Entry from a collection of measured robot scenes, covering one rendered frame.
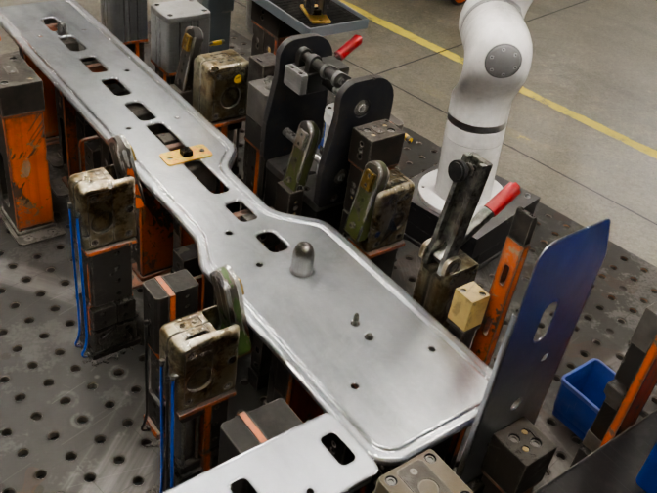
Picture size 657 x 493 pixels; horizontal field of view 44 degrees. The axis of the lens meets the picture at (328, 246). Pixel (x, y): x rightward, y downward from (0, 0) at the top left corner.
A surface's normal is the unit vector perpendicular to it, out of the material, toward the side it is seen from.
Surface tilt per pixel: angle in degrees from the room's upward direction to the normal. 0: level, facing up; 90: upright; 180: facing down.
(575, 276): 90
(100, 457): 0
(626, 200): 0
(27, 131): 90
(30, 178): 90
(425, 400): 0
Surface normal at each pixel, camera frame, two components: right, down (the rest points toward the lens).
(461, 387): 0.12, -0.79
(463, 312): -0.80, 0.28
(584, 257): 0.59, 0.55
